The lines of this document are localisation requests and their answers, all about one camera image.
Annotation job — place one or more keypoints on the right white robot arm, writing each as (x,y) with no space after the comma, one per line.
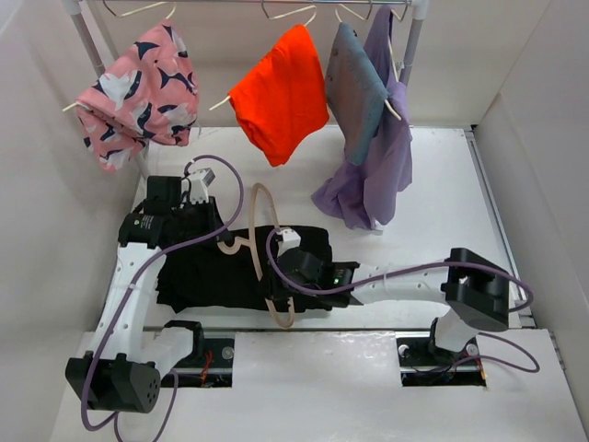
(475,291)

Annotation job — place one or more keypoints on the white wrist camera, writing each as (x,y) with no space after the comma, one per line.
(289,239)
(196,186)

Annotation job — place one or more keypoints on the aluminium rail right side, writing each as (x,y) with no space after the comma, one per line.
(523,319)

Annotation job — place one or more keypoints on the aluminium rail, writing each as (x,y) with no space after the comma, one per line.
(299,329)
(523,319)

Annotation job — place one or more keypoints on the grey metal clothes rack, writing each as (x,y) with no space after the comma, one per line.
(420,9)

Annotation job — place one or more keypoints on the wooden hanger under lilac shirt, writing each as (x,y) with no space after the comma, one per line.
(395,55)

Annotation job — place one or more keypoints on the aluminium rail front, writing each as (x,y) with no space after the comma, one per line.
(299,329)

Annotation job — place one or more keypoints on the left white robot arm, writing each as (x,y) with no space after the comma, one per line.
(118,372)

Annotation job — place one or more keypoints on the wooden hanger under blue shorts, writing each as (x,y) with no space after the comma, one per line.
(391,110)

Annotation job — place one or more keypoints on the lilac purple shirt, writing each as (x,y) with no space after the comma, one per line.
(365,196)

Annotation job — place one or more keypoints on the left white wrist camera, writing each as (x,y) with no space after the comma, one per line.
(196,186)

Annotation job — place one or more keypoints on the black trousers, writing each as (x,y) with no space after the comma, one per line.
(201,276)

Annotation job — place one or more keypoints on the orange shorts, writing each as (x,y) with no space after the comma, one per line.
(282,99)

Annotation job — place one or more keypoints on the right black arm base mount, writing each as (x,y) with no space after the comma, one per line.
(421,364)

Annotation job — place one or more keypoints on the pink bird-print shorts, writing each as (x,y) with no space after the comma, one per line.
(150,93)

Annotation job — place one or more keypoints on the blue-grey shorts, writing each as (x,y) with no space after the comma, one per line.
(355,93)

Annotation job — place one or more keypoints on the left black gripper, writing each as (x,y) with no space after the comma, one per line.
(213,221)

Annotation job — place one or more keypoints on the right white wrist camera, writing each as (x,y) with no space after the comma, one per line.
(289,239)

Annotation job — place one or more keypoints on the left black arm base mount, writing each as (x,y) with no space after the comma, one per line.
(201,359)

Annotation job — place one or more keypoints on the wooden hanger under pink shorts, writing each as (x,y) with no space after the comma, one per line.
(123,15)

